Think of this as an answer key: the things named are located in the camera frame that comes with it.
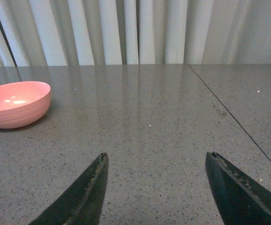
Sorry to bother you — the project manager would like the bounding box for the pink round bowl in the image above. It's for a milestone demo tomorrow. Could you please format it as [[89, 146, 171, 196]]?
[[0, 81, 51, 129]]

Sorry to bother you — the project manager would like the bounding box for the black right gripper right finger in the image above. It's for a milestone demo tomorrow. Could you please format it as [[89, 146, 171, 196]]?
[[205, 152, 271, 225]]

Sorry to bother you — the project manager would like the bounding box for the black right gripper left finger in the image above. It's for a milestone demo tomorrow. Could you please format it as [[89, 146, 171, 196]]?
[[30, 153, 109, 225]]

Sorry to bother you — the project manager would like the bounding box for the white pleated curtain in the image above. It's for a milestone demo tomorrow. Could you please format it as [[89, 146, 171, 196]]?
[[0, 0, 271, 67]]

